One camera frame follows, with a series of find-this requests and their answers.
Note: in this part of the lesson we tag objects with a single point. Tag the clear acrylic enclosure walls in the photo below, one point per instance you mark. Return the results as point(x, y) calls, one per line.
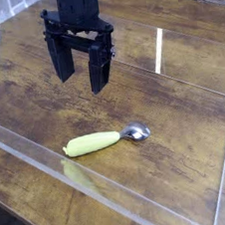
point(168, 72)

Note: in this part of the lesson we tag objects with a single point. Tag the green handled metal spoon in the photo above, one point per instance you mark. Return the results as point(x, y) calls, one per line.
point(95, 141)

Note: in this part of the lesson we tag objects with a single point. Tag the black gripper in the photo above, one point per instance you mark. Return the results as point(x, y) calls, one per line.
point(76, 24)

